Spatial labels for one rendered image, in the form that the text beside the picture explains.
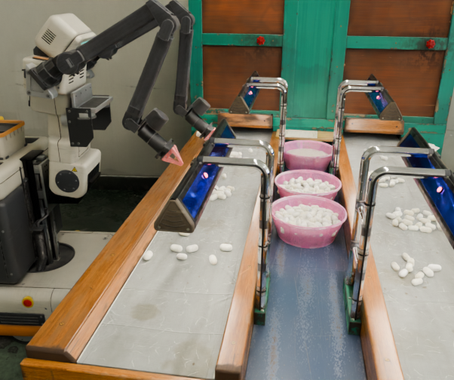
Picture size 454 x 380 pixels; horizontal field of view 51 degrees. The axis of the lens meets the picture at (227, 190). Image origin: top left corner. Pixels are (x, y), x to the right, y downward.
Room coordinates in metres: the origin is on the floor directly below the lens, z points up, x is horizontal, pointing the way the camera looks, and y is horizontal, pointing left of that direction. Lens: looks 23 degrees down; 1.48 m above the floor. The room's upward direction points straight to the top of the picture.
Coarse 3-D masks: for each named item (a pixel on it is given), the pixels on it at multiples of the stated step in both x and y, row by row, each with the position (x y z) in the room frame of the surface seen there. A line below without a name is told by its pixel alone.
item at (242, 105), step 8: (256, 72) 2.37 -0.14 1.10; (248, 80) 2.11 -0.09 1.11; (248, 88) 1.98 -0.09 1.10; (256, 88) 2.16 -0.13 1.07; (240, 96) 1.78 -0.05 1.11; (248, 96) 1.91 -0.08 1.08; (256, 96) 2.07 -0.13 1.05; (232, 104) 1.78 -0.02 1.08; (240, 104) 1.78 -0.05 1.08; (248, 104) 1.83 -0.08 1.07; (232, 112) 1.78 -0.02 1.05; (240, 112) 1.78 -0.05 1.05; (248, 112) 1.77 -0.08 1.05
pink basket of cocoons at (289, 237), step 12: (276, 204) 1.57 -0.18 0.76; (288, 204) 1.61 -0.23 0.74; (324, 204) 1.59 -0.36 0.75; (336, 204) 1.56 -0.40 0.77; (276, 228) 1.49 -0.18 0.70; (288, 228) 1.40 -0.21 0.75; (300, 228) 1.38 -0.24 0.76; (312, 228) 1.37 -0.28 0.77; (324, 228) 1.37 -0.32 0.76; (336, 228) 1.41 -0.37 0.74; (288, 240) 1.42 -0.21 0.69; (300, 240) 1.39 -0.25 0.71; (312, 240) 1.39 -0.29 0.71; (324, 240) 1.40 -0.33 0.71
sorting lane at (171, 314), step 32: (256, 192) 1.72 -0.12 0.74; (224, 224) 1.45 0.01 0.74; (160, 256) 1.23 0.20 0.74; (192, 256) 1.23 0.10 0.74; (224, 256) 1.23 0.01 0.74; (128, 288) 1.07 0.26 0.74; (160, 288) 1.07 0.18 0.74; (192, 288) 1.07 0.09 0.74; (224, 288) 1.07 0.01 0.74; (128, 320) 0.93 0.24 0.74; (160, 320) 0.93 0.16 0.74; (192, 320) 0.93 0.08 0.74; (224, 320) 0.93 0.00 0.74; (96, 352) 0.82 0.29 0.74; (128, 352) 0.82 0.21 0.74; (160, 352) 0.82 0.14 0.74; (192, 352) 0.82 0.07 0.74
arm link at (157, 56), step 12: (168, 24) 1.69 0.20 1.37; (156, 36) 1.71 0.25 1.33; (168, 36) 1.69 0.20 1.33; (156, 48) 1.72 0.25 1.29; (168, 48) 1.73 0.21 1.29; (156, 60) 1.72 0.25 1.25; (144, 72) 1.72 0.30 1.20; (156, 72) 1.72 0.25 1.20; (144, 84) 1.72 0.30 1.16; (144, 96) 1.73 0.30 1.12; (132, 108) 1.72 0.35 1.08; (144, 108) 1.74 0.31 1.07
